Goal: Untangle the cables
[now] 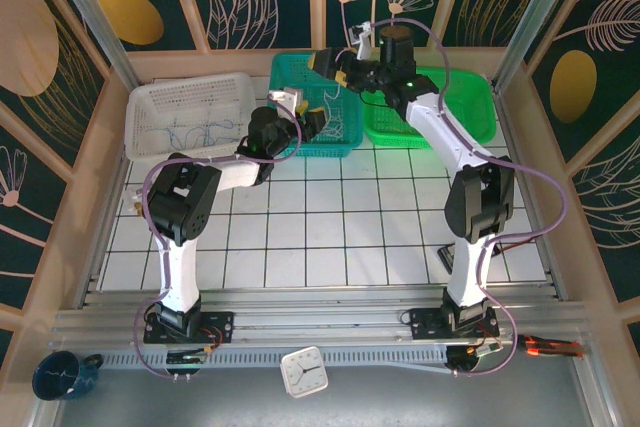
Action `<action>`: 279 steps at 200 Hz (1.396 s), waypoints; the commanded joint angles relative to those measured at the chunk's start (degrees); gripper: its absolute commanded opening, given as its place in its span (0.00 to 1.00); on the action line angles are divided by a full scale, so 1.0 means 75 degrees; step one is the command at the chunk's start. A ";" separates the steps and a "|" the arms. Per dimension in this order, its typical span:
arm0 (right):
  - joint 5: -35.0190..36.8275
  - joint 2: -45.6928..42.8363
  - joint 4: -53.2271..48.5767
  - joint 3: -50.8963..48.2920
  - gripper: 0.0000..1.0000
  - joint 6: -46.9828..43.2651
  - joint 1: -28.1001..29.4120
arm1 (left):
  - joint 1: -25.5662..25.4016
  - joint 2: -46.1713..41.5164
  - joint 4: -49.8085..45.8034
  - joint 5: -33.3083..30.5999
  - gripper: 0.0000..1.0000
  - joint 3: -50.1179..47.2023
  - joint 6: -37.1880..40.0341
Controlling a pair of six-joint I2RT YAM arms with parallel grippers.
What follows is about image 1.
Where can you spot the aluminium rail frame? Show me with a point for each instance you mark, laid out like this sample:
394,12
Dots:
320,319

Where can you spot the dark blue mug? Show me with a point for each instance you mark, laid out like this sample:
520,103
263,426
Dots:
50,382

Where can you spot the small brass fitting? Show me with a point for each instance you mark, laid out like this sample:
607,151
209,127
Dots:
136,207

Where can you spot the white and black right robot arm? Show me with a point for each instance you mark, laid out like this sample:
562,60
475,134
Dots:
470,267

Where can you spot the green plastic basket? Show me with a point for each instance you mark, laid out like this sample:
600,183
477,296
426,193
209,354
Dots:
390,139

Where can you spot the white square clock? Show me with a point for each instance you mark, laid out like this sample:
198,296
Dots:
304,372

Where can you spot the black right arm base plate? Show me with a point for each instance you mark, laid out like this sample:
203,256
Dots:
422,322

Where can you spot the teal plastic basket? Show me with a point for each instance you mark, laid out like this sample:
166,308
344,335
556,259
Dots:
285,147

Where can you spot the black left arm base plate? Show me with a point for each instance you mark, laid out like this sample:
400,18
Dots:
225,327

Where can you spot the white plastic basket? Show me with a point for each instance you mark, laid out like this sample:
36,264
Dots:
150,97

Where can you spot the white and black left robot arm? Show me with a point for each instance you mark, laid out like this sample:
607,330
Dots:
180,267

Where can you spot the metal sliding latch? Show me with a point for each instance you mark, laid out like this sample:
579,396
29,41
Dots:
132,195

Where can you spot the orange and black hand tool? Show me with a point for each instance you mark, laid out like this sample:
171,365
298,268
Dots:
550,347

